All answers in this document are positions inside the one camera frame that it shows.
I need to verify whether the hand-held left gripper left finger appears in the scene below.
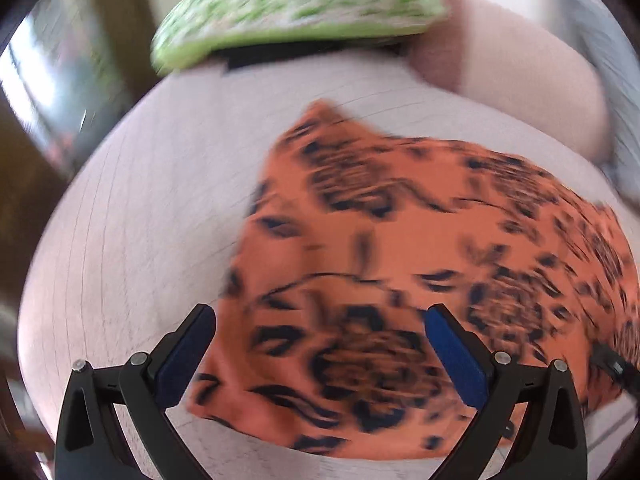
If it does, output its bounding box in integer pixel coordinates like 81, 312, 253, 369
54, 303, 219, 480

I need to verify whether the orange floral blouse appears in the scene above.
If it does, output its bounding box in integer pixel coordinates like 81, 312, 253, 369
187, 100, 640, 462

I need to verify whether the wooden door with stained glass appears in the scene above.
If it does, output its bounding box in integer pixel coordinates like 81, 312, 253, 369
0, 0, 168, 281

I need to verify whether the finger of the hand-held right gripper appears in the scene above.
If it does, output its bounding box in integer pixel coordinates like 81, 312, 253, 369
591, 341, 628, 377

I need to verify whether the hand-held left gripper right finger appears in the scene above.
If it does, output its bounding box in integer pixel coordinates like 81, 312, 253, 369
424, 303, 591, 480

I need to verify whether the dark cloth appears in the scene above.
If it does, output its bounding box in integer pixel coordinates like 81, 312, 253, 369
221, 40, 353, 74

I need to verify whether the pink bolster cushion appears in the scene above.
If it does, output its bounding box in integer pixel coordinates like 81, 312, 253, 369
404, 0, 615, 167

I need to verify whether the light blue pillow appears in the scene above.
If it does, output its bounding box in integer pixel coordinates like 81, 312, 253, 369
542, 0, 640, 198

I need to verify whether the green patterned pillow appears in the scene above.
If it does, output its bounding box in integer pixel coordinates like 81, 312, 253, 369
149, 0, 449, 74

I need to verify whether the pink quilted bed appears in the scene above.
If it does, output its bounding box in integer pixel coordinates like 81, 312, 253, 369
17, 57, 640, 480

